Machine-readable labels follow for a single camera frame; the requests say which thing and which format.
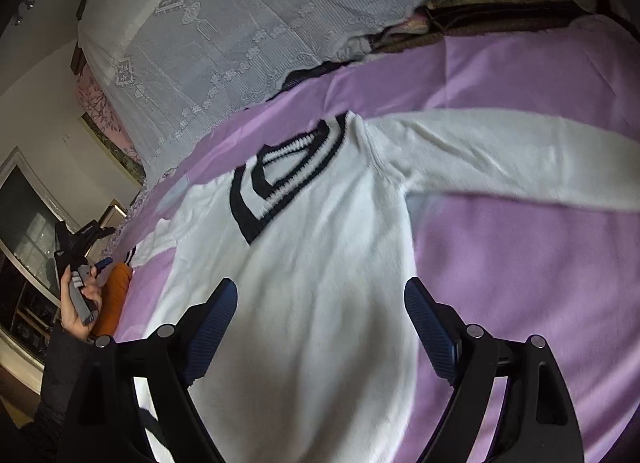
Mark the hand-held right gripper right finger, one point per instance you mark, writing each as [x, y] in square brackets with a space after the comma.
[429, 328]

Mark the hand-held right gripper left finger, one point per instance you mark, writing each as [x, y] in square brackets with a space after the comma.
[216, 328]

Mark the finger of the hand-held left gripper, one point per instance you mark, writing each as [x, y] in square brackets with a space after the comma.
[95, 232]
[102, 263]

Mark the white sweater with black stripes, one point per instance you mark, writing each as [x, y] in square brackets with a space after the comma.
[325, 243]

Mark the person's left hand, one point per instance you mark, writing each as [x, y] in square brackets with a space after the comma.
[70, 320]

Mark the orange cloth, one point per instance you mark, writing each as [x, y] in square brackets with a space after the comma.
[111, 298]

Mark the lavender floral bed sheet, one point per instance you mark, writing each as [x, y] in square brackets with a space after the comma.
[132, 208]

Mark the dark wooden cabinet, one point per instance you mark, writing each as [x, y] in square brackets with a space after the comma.
[25, 313]

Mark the white framed window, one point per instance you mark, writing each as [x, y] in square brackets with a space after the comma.
[30, 213]

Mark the pink bed sheet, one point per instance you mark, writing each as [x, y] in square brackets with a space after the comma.
[500, 268]

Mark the pink floral pillow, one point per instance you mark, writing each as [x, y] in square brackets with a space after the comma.
[100, 103]

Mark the white lace bed cover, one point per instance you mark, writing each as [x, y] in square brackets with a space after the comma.
[250, 18]

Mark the small picture frame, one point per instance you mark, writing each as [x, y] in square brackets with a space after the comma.
[111, 213]

